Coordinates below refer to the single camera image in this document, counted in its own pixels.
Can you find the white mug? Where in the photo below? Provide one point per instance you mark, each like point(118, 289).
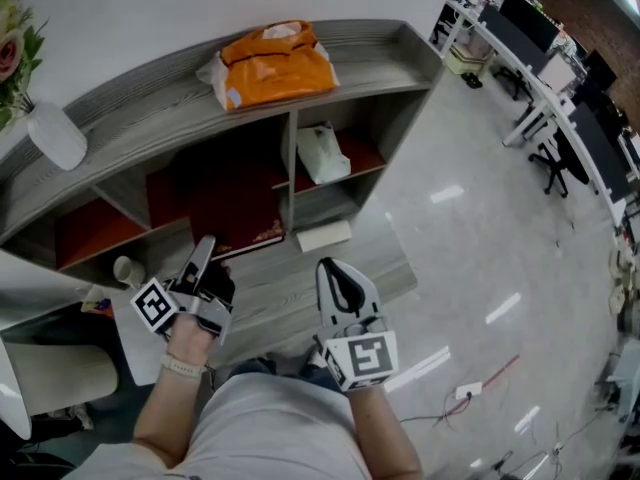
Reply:
point(127, 270)

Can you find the person's left forearm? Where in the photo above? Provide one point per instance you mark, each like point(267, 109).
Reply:
point(165, 418)

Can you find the person's white shirt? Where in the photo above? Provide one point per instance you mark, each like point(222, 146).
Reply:
point(270, 433)

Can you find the white plastic bag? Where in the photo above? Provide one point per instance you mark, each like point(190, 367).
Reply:
point(322, 155)

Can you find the dark red book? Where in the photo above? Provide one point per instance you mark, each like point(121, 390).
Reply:
point(235, 208)

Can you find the colourful small packet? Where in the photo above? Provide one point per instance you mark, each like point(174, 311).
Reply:
point(97, 300)

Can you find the white round table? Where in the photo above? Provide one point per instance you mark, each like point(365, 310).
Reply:
point(12, 393)

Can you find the grey wooden shelf unit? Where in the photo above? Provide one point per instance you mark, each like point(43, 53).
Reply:
point(300, 288)

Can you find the long white office desk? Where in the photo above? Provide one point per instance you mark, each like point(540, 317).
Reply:
point(537, 88)

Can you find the beige wristband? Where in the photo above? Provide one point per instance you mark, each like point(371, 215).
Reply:
point(182, 366)

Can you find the pale yellow bin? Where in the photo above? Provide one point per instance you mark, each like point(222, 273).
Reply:
point(467, 60)

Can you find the dark desk partition panel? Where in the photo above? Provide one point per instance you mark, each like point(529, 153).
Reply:
point(515, 38)

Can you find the white power strip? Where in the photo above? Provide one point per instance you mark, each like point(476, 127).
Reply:
point(468, 390)

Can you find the orange plastic bag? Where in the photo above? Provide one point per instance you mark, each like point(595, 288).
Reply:
point(280, 70)

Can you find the pink flower bouquet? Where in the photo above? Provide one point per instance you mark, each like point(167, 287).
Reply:
point(15, 58)

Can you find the white flat box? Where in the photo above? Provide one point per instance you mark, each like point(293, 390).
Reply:
point(324, 235)

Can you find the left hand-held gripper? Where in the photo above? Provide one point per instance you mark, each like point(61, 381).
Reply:
point(152, 305)

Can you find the black office chair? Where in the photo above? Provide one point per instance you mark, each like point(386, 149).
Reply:
point(562, 160)
point(441, 30)
point(512, 80)

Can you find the person's right forearm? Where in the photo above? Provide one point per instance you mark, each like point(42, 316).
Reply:
point(385, 433)

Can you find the black computer monitor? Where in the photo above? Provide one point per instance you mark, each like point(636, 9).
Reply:
point(530, 18)

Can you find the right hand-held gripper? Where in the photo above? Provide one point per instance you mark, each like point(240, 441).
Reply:
point(362, 358)

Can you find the beige chair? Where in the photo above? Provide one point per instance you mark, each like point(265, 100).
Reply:
point(65, 375)

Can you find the person's blue jeans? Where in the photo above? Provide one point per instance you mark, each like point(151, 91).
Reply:
point(260, 368)

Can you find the person's left hand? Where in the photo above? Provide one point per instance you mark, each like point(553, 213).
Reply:
point(190, 340)

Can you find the white ceramic vase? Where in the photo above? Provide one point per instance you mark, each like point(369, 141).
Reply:
point(57, 138)

